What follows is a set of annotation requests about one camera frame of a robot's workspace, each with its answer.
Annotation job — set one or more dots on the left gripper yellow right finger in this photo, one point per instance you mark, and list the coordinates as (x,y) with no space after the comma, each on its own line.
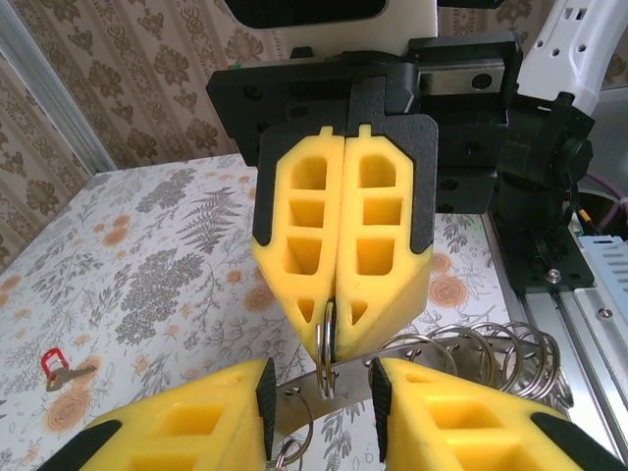
(490,432)

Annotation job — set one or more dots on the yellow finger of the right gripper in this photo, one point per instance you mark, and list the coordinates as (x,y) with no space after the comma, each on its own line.
(404,206)
(333,221)

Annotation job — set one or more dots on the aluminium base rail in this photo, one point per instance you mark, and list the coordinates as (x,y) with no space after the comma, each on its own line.
(589,324)

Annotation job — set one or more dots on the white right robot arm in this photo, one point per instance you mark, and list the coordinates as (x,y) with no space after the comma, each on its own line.
(564,49)

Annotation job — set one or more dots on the floral patterned tablecloth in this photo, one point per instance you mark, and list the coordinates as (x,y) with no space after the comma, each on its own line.
(147,275)

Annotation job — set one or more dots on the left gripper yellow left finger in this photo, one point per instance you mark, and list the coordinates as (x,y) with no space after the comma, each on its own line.
(162,432)

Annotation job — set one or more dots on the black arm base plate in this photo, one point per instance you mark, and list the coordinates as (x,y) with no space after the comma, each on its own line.
(564,275)

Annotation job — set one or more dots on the silver metal key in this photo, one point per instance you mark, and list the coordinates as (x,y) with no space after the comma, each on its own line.
(73,377)

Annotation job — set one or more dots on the aluminium frame post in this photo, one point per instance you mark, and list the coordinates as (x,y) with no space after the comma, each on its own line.
(54,88)

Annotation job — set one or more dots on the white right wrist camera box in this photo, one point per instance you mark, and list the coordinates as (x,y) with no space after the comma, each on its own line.
(409,22)

